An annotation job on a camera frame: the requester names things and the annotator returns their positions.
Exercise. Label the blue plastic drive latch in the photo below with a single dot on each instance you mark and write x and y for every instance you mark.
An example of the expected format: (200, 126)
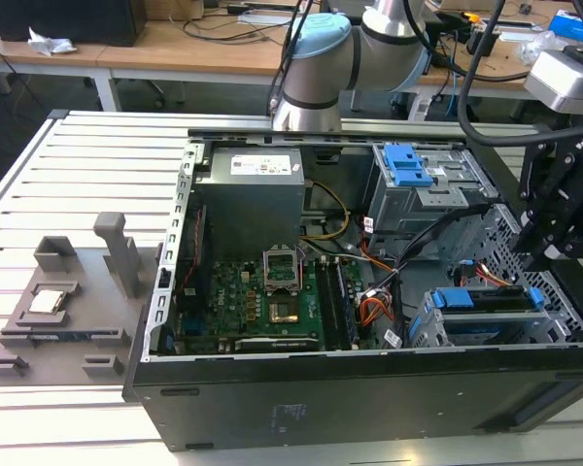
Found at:
(408, 167)

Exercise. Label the metal optical drive cage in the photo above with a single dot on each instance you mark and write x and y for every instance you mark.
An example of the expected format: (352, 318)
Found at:
(418, 209)

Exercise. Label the hard disk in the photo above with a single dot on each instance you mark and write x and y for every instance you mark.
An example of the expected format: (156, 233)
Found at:
(486, 298)

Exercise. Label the crumpled white paper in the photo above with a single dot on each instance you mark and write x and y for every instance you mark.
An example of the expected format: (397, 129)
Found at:
(51, 43)

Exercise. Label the grey parts rack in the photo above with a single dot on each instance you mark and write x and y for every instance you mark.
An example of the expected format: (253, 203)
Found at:
(92, 310)

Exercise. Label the clear plastic bag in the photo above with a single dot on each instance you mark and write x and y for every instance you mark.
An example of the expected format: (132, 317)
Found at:
(539, 46)

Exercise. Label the wooden desk white frame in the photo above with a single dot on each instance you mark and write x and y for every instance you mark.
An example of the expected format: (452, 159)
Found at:
(150, 56)

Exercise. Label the large black box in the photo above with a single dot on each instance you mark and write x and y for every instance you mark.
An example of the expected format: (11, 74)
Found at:
(68, 19)

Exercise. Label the grey power supply unit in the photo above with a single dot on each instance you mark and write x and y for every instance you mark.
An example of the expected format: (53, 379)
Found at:
(252, 204)

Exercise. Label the CPU socket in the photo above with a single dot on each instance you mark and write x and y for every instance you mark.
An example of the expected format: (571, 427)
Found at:
(283, 310)

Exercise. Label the green motherboard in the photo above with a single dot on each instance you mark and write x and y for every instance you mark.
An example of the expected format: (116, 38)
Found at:
(233, 301)

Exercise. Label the silver CPU chip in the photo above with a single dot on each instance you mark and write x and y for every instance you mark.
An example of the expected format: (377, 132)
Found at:
(46, 302)

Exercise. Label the black open PC case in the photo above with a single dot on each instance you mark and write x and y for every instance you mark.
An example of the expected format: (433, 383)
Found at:
(320, 393)

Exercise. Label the installed RAM stick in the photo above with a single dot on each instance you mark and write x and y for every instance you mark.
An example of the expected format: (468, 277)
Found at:
(346, 301)

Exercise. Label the RAM stick in rack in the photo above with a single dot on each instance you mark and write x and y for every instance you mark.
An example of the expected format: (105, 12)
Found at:
(58, 336)

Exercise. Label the black RAM slot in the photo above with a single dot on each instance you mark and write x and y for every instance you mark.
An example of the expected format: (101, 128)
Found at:
(328, 301)

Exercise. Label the small black device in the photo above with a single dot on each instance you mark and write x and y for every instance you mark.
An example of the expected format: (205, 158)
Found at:
(481, 41)

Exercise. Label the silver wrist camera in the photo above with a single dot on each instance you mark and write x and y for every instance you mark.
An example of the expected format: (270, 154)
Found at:
(558, 80)

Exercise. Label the black graphics card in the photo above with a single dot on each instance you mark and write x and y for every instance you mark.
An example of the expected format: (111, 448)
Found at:
(277, 343)

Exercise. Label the blue cardboard box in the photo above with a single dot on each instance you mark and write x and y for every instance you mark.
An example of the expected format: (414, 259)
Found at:
(568, 26)

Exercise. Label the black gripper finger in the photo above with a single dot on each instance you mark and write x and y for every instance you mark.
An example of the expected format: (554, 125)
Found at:
(537, 170)
(571, 228)

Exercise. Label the metal disk bay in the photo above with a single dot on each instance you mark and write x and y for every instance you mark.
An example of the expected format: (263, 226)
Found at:
(430, 325)

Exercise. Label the wooden desk with clutter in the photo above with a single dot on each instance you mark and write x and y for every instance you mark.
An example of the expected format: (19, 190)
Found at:
(495, 73)

